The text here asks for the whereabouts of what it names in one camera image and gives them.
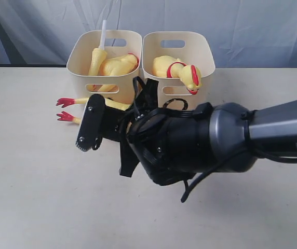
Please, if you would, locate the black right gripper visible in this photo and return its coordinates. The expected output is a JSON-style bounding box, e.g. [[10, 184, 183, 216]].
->
[[76, 77, 158, 177]]

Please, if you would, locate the whole yellow rubber chicken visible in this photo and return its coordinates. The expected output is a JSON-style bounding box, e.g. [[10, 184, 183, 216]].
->
[[56, 94, 133, 131]]

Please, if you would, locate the headless yellow chicken body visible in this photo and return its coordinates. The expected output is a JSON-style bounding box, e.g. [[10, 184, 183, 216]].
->
[[90, 52, 140, 93]]

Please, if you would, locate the yellow chicken head neck piece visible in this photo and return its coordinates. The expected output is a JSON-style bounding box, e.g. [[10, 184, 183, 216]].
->
[[88, 19, 107, 76]]

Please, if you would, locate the yellow rubber chicken front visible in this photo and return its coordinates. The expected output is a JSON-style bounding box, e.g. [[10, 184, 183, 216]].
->
[[152, 56, 202, 95]]

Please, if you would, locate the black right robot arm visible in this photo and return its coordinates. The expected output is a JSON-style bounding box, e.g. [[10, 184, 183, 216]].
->
[[76, 77, 297, 186]]

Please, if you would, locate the cream bin left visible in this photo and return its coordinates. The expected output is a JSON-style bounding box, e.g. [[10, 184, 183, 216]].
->
[[66, 30, 142, 104]]

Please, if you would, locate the cream bin with circle mark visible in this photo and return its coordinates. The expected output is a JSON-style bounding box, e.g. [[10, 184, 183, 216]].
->
[[142, 31, 215, 110]]

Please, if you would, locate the white backdrop curtain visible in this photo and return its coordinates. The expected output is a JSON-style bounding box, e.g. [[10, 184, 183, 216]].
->
[[0, 1, 297, 67]]

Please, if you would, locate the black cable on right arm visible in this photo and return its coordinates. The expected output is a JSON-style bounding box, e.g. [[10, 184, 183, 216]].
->
[[116, 76, 297, 203]]

